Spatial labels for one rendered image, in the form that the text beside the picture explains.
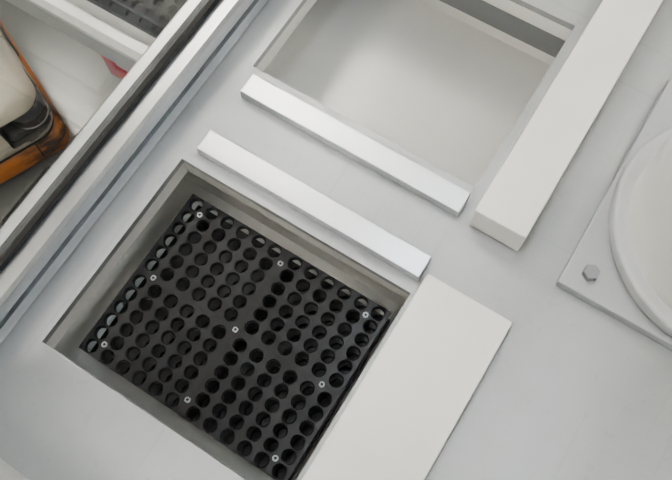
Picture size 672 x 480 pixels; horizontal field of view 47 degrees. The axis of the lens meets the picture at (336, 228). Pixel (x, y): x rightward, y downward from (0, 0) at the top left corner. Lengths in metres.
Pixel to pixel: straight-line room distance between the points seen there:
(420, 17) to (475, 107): 0.13
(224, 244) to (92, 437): 0.21
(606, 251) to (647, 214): 0.06
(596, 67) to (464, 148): 0.18
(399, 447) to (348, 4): 0.53
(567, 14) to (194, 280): 0.44
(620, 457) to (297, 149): 0.38
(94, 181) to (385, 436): 0.32
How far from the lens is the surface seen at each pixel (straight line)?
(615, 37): 0.77
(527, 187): 0.67
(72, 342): 0.81
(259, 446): 0.69
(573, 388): 0.67
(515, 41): 0.92
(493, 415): 0.65
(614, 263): 0.70
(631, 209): 0.69
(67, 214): 0.68
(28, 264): 0.68
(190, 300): 0.72
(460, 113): 0.87
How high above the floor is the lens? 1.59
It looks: 69 degrees down
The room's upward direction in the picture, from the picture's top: 4 degrees counter-clockwise
